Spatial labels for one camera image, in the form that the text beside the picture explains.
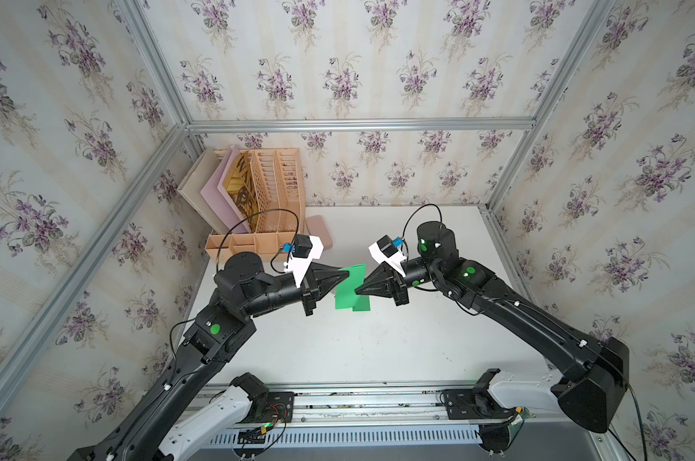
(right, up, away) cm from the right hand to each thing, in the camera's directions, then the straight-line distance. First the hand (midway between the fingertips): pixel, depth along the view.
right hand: (362, 290), depth 61 cm
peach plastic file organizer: (-33, +28, +58) cm, 72 cm away
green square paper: (+1, -11, +32) cm, 34 cm away
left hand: (-3, +4, -7) cm, 8 cm away
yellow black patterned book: (-41, +29, +38) cm, 63 cm away
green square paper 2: (-4, -1, -1) cm, 4 cm away
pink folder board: (-43, +24, +26) cm, 56 cm away
